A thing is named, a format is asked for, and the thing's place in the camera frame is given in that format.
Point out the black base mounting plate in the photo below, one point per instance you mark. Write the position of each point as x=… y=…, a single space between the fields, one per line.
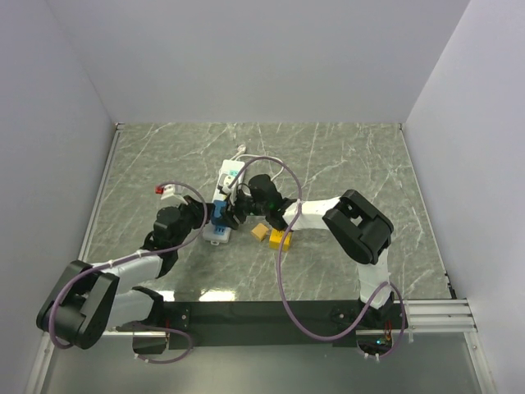
x=266 y=323

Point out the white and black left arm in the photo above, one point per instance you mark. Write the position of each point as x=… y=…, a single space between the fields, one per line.
x=90 y=298

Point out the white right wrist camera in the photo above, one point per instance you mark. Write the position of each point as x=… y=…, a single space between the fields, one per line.
x=226 y=183

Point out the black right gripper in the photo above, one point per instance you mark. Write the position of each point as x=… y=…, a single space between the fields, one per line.
x=230 y=218

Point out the blue cube socket adapter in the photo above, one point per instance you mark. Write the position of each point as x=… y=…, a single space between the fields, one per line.
x=217 y=220

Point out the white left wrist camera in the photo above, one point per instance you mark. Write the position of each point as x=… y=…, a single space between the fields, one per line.
x=171 y=193

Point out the aluminium frame rail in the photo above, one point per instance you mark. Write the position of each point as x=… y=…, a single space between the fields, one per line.
x=46 y=348

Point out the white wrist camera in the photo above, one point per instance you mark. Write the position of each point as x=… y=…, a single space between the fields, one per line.
x=226 y=183
x=171 y=193

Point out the white power strip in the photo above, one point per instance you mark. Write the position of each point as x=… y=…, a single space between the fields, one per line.
x=228 y=167

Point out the small orange plug adapter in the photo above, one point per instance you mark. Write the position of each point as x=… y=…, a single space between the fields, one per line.
x=260 y=232

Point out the yellow cube socket adapter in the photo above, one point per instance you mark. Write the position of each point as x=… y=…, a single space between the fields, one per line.
x=278 y=238

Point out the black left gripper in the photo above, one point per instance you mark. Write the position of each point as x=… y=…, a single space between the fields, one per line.
x=196 y=208

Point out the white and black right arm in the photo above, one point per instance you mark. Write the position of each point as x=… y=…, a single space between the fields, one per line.
x=362 y=231

